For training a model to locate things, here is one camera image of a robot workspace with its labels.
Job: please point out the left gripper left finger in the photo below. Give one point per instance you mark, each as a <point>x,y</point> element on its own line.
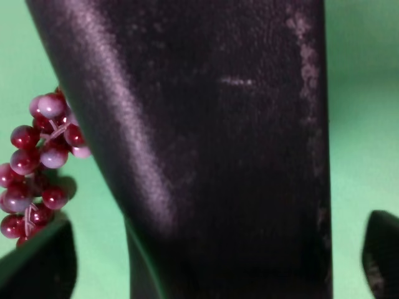
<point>42,267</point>

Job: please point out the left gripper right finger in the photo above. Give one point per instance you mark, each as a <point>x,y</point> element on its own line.
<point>380,254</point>

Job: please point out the black leather pouch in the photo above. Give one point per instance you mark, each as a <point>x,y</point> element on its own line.
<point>209,123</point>

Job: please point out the red artificial grape bunch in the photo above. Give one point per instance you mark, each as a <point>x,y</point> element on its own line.
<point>31,194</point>

